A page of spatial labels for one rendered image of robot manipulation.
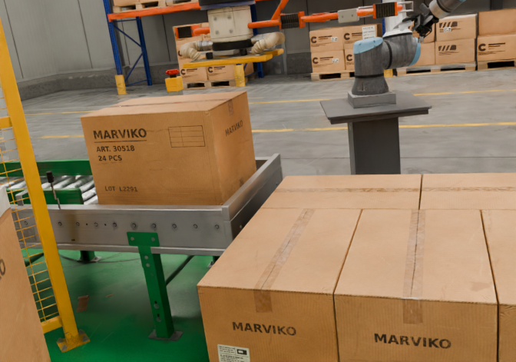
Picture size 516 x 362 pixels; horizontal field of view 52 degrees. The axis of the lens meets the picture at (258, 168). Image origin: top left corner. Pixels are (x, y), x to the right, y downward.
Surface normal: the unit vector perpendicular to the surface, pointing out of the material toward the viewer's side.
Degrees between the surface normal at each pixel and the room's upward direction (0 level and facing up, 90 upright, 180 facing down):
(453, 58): 90
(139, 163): 90
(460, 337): 90
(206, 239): 90
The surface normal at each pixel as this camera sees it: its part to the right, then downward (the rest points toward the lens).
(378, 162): -0.04, 0.29
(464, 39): -0.37, 0.30
